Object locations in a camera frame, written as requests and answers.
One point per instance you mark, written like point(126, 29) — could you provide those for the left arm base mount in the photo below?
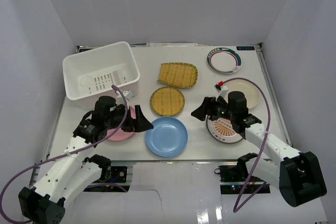
point(114, 181)

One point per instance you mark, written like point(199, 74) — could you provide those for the blue plastic plate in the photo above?
point(168, 138)

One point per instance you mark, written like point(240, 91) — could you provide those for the pink plastic plate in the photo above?
point(121, 135)

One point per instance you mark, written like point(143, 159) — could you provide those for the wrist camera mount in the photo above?
point(221, 89)
point(128, 94)

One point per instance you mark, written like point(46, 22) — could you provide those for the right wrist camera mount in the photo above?
point(221, 89)

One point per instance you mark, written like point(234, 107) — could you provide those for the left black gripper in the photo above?
point(134, 121)

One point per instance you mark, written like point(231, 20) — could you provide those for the white plate orange sunburst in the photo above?
point(222, 130)

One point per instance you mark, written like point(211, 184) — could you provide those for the blue label sticker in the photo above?
point(245, 48)

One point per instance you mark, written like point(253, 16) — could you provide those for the cream plain plate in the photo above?
point(248, 89)

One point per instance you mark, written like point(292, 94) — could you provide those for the round woven bamboo tray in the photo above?
point(167, 101)

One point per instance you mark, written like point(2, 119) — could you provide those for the white plate with teal rim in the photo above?
point(224, 60)

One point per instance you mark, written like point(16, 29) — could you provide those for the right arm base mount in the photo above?
point(231, 182)

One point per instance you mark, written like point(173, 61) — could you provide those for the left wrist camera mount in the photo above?
point(128, 94)

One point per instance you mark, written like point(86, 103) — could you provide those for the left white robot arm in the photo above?
point(47, 199)

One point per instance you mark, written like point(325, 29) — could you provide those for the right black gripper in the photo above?
point(207, 108)

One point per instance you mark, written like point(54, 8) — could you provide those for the scoop-shaped woven bamboo tray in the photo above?
point(178, 74)

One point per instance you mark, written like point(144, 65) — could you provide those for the white plastic bin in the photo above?
point(91, 74)

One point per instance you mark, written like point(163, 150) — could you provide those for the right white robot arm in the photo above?
point(296, 174)

